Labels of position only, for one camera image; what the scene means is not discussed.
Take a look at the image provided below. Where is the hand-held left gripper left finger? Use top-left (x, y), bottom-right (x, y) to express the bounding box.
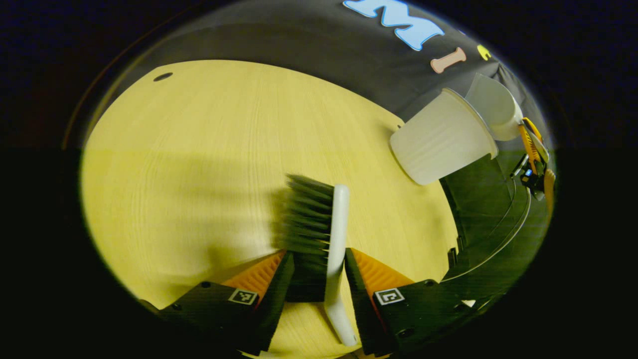
top-left (159, 249), bottom-right (296, 356)

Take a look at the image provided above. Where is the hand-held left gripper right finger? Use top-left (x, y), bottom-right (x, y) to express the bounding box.
top-left (344, 247), bottom-right (474, 356)

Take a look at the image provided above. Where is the white dustpan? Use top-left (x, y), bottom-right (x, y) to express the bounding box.
top-left (465, 73), bottom-right (524, 142)

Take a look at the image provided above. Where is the small white broom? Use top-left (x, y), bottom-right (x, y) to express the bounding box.
top-left (272, 174), bottom-right (358, 347)

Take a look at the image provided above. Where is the white garbage bin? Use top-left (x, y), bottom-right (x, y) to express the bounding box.
top-left (389, 88), bottom-right (499, 186)

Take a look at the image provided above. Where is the light wooden desktop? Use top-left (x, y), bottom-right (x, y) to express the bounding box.
top-left (80, 60), bottom-right (459, 359)

